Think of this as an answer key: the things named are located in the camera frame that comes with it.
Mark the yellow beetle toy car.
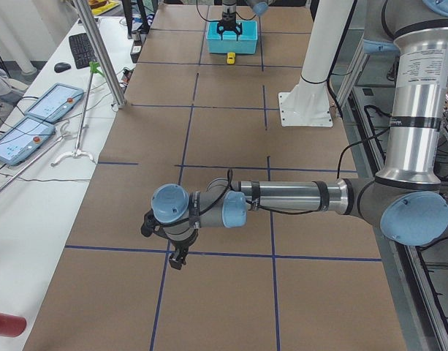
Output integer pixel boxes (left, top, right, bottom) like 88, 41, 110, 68
226, 52, 236, 65

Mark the small orange circuit board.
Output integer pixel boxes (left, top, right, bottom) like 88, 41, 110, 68
121, 68, 134, 84

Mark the teach pendant tablet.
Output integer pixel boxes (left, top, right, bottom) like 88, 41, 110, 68
24, 83, 84, 123
0, 116, 55, 166

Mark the black computer mouse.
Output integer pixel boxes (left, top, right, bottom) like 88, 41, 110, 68
53, 62, 72, 73

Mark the black keyboard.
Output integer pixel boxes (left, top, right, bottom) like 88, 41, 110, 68
69, 33, 96, 69

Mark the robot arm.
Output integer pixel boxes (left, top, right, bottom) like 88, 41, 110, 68
216, 0, 269, 39
141, 1, 448, 269

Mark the lower teach pendant tablet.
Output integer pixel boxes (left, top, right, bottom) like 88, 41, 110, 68
0, 116, 55, 166

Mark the aluminium frame post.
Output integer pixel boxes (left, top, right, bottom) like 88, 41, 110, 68
73, 0, 126, 109

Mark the upper teach pendant tablet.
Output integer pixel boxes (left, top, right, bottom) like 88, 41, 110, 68
24, 83, 84, 123

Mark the red cylinder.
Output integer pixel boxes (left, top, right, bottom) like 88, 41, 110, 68
0, 313, 27, 337

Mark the black box with knob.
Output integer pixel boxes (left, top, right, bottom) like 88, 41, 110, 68
130, 31, 143, 63

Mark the teal plastic bin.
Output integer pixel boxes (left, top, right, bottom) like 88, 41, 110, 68
206, 20, 258, 55

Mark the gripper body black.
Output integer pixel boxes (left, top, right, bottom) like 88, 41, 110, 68
221, 10, 237, 30
167, 228, 198, 252

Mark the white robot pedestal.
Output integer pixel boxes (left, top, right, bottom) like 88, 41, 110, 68
278, 0, 355, 127

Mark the green handled reacher grabber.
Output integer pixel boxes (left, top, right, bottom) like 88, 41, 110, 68
50, 61, 104, 167

